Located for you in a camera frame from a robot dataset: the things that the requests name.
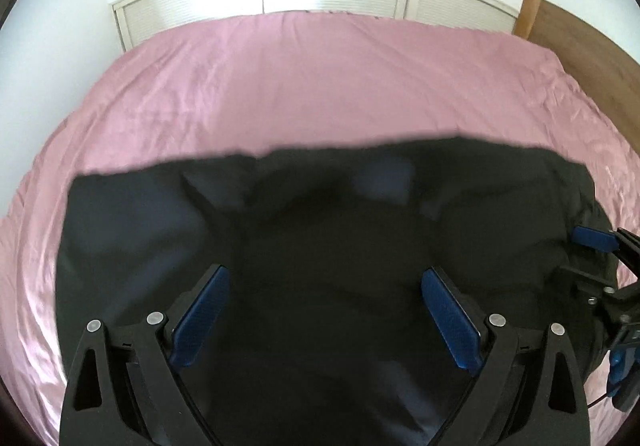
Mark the black puffer jacket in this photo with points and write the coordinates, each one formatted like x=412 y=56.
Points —
x=320 y=236

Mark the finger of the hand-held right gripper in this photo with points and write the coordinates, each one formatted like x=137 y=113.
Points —
x=590 y=281
x=595 y=238

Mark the person's right hand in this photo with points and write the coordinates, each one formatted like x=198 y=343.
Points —
x=625 y=376

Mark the brown wooden panel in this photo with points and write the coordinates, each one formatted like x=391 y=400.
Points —
x=590 y=46

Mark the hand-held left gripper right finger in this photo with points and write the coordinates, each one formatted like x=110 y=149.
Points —
x=450 y=316

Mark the pink bed sheet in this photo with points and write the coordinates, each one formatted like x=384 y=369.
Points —
x=300 y=76

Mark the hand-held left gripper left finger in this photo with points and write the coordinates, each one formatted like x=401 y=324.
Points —
x=200 y=316

